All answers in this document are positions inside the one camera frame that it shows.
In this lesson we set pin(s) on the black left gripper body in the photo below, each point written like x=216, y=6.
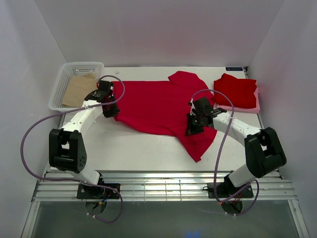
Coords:
x=112, y=111

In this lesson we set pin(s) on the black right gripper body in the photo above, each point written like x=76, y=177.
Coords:
x=195, y=125

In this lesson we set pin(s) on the red t shirt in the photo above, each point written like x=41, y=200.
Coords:
x=241, y=92
x=160, y=108

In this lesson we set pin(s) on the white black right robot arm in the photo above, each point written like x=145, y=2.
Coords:
x=263, y=150

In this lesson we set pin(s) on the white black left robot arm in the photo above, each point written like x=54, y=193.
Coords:
x=66, y=145

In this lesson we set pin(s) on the beige t shirt in basket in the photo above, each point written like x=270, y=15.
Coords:
x=78, y=88

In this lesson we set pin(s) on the folded red t shirt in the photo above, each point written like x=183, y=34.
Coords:
x=241, y=92

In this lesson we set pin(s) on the dark blue label sticker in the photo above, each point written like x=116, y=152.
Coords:
x=234, y=69

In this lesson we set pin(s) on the folded pink t shirt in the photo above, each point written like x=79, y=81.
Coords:
x=254, y=110

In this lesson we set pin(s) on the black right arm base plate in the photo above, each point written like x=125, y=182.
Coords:
x=224, y=191

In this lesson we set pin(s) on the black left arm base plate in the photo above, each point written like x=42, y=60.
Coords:
x=92, y=192

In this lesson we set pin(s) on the aluminium table edge rail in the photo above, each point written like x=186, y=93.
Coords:
x=164, y=187

